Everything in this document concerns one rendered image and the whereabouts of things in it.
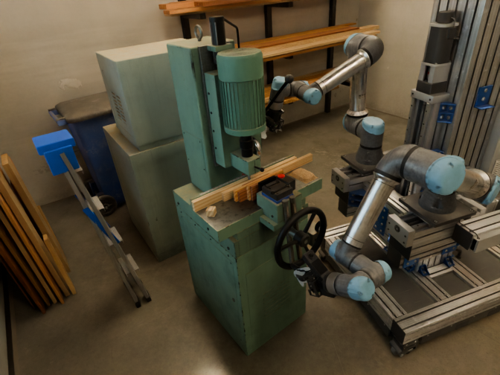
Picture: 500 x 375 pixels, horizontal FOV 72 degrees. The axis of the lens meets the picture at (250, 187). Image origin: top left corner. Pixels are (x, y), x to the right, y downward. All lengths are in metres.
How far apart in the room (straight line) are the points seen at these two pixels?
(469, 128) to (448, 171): 0.72
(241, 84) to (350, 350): 1.49
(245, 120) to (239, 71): 0.19
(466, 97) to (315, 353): 1.45
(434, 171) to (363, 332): 1.25
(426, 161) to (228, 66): 0.74
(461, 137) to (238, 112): 1.04
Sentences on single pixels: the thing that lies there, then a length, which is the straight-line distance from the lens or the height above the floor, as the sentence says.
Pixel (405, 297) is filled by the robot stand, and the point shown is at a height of 0.21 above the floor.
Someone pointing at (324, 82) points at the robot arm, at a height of 1.31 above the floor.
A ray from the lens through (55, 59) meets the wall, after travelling 3.47.
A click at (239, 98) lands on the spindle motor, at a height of 1.35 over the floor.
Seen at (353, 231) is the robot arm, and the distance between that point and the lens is 1.27.
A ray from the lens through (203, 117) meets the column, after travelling 1.55.
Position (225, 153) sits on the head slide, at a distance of 1.55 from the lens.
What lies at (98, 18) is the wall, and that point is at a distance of 3.51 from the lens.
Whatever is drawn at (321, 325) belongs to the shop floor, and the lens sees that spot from 2.18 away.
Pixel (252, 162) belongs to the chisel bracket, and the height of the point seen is 1.06.
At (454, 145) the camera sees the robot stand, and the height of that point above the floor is 1.02.
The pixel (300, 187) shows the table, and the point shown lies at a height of 0.90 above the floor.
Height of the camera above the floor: 1.74
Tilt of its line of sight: 32 degrees down
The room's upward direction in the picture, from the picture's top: 5 degrees counter-clockwise
